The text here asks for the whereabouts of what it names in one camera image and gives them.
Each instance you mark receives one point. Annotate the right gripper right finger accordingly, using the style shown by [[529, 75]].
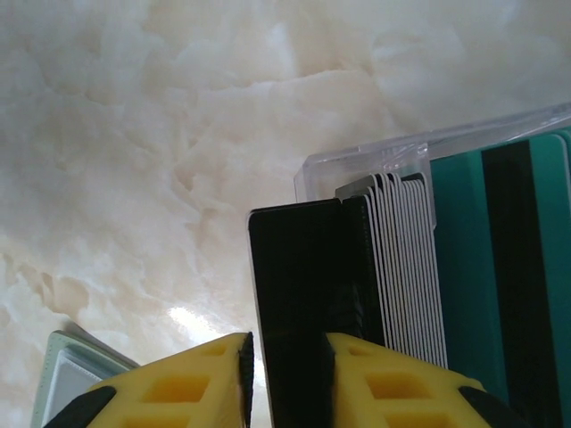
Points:
[[401, 397]]

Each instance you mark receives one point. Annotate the green card holder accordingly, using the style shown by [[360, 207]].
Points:
[[49, 379]]

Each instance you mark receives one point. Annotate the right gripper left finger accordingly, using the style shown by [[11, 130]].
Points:
[[178, 392]]

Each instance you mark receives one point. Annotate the clear acrylic card box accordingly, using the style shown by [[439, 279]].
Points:
[[312, 178]]

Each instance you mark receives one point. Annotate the teal credit card stack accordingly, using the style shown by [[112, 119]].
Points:
[[459, 267]]

